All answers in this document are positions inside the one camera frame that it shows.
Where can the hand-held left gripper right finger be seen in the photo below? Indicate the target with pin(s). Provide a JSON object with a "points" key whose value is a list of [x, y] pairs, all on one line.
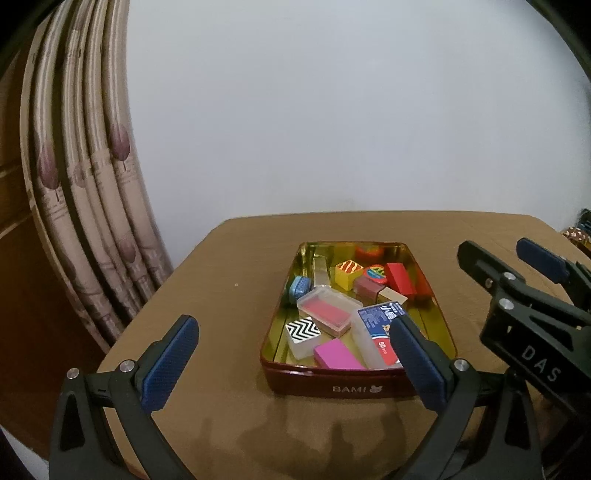
{"points": [[418, 364]]}

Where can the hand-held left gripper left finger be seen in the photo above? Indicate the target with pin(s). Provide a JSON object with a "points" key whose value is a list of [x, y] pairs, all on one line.
{"points": [[168, 364]]}

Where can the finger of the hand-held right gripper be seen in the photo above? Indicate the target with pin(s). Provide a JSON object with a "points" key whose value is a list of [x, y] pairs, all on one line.
{"points": [[540, 258], [480, 263]]}

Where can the clear box with blue label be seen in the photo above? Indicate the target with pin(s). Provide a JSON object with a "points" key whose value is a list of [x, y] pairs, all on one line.
{"points": [[376, 327]]}

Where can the red tin box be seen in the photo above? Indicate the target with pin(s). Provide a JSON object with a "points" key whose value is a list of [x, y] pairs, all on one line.
{"points": [[360, 385]]}

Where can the red rectangular block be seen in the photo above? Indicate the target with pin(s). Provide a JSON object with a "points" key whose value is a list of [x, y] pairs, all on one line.
{"points": [[399, 279]]}

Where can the clear box with red contents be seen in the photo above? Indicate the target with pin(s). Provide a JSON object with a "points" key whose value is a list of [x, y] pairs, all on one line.
{"points": [[330, 311]]}

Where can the white block with zigzag print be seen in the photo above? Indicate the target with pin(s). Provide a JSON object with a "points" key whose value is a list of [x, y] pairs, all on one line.
{"points": [[302, 332]]}

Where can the small clear plastic block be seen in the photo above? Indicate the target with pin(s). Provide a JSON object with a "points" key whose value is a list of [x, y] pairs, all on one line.
{"points": [[321, 274]]}

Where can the objects at table edge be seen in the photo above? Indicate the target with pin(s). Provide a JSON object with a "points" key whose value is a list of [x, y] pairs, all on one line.
{"points": [[577, 234]]}

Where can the beige block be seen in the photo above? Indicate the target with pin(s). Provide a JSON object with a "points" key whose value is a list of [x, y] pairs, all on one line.
{"points": [[392, 295]]}

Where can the magenta rectangular block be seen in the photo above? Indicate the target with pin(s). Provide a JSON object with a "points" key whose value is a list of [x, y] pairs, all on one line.
{"points": [[337, 354]]}

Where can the maroon block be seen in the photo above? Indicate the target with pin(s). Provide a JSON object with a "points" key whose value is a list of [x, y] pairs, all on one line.
{"points": [[367, 288]]}

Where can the round multicoloured block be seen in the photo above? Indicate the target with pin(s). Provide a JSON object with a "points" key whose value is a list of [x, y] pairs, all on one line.
{"points": [[375, 273]]}

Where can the yellow block with wavy stripes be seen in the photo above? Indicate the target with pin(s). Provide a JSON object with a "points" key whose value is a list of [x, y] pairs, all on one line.
{"points": [[346, 277]]}

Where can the brown wooden door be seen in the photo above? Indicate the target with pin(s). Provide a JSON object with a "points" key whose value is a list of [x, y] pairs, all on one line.
{"points": [[18, 277]]}

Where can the beige patterned curtain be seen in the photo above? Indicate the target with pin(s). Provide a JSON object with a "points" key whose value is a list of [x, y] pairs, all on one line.
{"points": [[92, 184]]}

